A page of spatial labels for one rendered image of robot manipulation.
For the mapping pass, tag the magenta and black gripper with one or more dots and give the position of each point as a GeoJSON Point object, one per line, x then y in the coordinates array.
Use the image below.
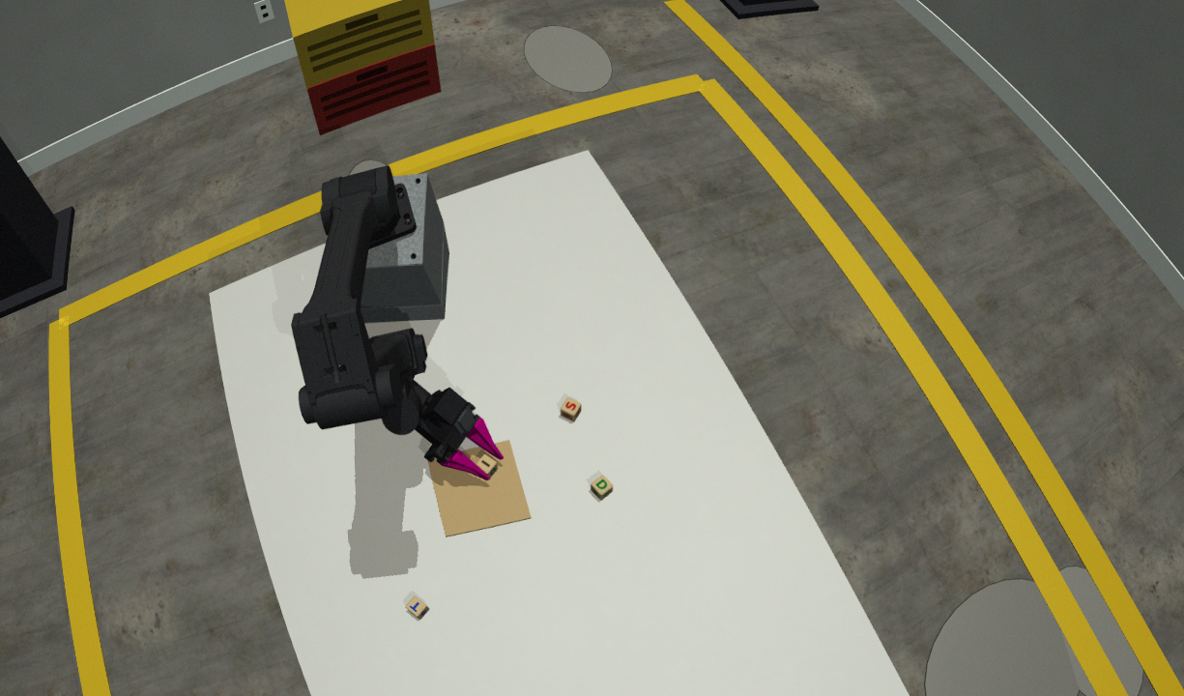
{"type": "Point", "coordinates": [448, 453]}

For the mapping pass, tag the beige letter block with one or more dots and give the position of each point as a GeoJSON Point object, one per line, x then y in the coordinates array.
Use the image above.
{"type": "Point", "coordinates": [417, 607]}
{"type": "Point", "coordinates": [571, 409]}
{"type": "Point", "coordinates": [601, 488]}
{"type": "Point", "coordinates": [488, 465]}

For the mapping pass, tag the tan flat mat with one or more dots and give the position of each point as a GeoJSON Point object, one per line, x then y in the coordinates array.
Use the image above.
{"type": "Point", "coordinates": [468, 503]}

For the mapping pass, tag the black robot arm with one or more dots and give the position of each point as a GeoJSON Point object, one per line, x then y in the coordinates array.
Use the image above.
{"type": "Point", "coordinates": [364, 389]}

